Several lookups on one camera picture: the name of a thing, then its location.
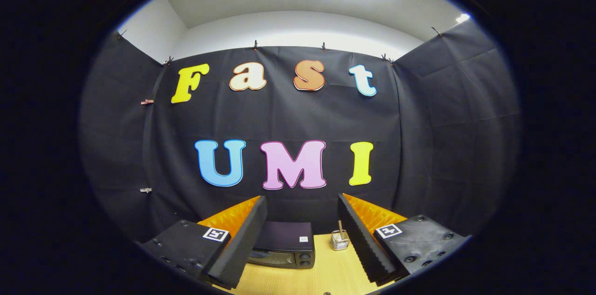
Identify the metal wire utensil holder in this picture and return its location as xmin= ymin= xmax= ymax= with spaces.
xmin=331 ymin=231 xmax=350 ymax=251

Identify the row of black cloth clips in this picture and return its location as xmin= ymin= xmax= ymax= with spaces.
xmin=116 ymin=27 xmax=444 ymax=67

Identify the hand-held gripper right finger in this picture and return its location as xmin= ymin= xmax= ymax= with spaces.
xmin=338 ymin=193 xmax=471 ymax=286

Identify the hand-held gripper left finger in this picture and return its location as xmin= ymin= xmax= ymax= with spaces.
xmin=140 ymin=195 xmax=268 ymax=290

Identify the black backdrop cloth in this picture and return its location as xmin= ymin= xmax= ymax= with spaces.
xmin=78 ymin=18 xmax=521 ymax=249

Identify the black toaster oven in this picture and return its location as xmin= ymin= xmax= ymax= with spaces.
xmin=247 ymin=221 xmax=316 ymax=270

